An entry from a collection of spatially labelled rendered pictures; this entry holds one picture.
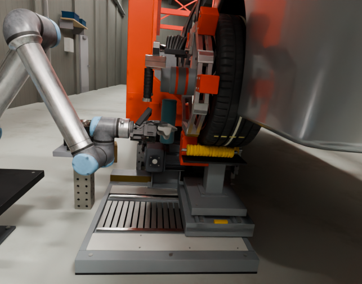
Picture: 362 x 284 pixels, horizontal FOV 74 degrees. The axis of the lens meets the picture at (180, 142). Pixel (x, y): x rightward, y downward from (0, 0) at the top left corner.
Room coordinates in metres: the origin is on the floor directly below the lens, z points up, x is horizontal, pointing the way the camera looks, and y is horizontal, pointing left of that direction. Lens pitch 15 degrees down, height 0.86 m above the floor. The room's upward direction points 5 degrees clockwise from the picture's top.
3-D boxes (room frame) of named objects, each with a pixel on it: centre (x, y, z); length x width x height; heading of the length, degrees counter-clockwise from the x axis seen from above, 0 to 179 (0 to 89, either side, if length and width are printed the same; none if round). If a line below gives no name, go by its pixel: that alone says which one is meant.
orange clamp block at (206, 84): (0.99, -0.09, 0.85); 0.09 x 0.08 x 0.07; 7
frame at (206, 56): (1.30, -0.04, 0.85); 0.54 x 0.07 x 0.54; 7
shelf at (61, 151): (1.38, 0.59, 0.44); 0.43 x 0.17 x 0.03; 7
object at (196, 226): (1.32, -0.21, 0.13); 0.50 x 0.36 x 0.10; 7
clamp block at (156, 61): (1.11, 0.14, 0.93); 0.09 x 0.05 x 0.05; 97
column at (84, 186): (1.41, 0.60, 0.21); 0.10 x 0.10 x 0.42; 7
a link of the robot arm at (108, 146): (1.02, 0.35, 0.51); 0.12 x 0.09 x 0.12; 175
